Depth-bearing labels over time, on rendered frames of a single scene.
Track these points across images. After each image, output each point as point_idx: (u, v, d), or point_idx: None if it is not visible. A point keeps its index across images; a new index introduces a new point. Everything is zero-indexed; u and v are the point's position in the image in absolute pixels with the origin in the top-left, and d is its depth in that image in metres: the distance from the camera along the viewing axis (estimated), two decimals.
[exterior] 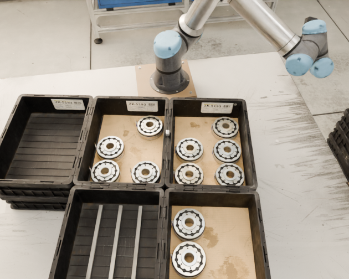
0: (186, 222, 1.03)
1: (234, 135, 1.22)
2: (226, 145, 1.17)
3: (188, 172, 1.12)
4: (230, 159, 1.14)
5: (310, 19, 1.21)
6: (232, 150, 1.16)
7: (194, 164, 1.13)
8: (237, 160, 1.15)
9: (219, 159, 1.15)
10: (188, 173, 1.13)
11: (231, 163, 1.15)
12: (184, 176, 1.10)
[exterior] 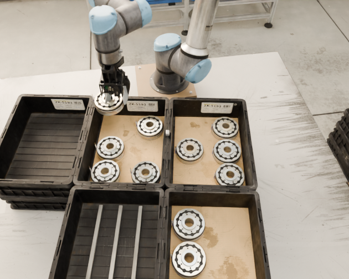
0: (186, 222, 1.03)
1: (234, 135, 1.22)
2: (226, 145, 1.17)
3: None
4: (230, 159, 1.14)
5: None
6: (232, 150, 1.16)
7: None
8: (237, 160, 1.15)
9: (219, 159, 1.15)
10: None
11: None
12: (103, 99, 1.11)
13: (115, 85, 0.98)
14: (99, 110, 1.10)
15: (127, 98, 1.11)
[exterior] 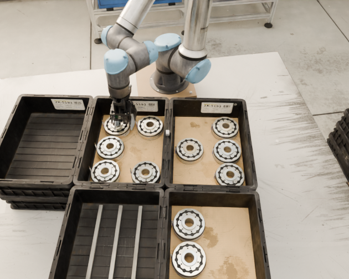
0: (186, 222, 1.03)
1: (234, 135, 1.22)
2: (226, 145, 1.17)
3: None
4: (230, 159, 1.14)
5: None
6: (232, 150, 1.16)
7: None
8: (237, 160, 1.15)
9: (219, 159, 1.15)
10: None
11: None
12: (112, 125, 1.23)
13: (124, 115, 1.10)
14: (109, 134, 1.22)
15: (134, 124, 1.23)
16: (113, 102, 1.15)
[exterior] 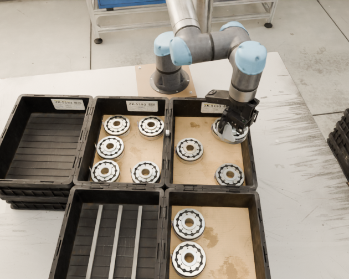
0: (186, 222, 1.03)
1: None
2: None
3: (116, 122, 1.26)
4: (237, 136, 1.03)
5: (208, 94, 0.98)
6: None
7: (122, 115, 1.27)
8: (244, 137, 1.04)
9: None
10: (117, 124, 1.27)
11: (238, 141, 1.04)
12: (112, 125, 1.23)
13: (255, 115, 0.92)
14: (109, 134, 1.22)
15: None
16: (226, 113, 0.93)
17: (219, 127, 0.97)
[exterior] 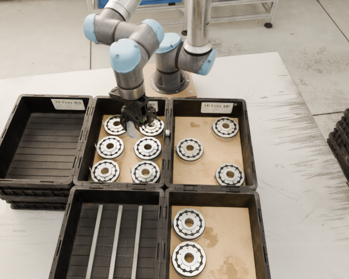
0: (186, 222, 1.03)
1: (234, 135, 1.22)
2: (147, 143, 1.18)
3: (116, 122, 1.26)
4: (149, 156, 1.15)
5: (111, 91, 0.98)
6: (152, 148, 1.17)
7: None
8: (156, 158, 1.16)
9: (138, 156, 1.16)
10: (117, 124, 1.27)
11: (150, 161, 1.16)
12: (112, 125, 1.23)
13: (150, 112, 0.91)
14: (109, 134, 1.22)
15: None
16: (123, 110, 0.93)
17: (121, 124, 0.97)
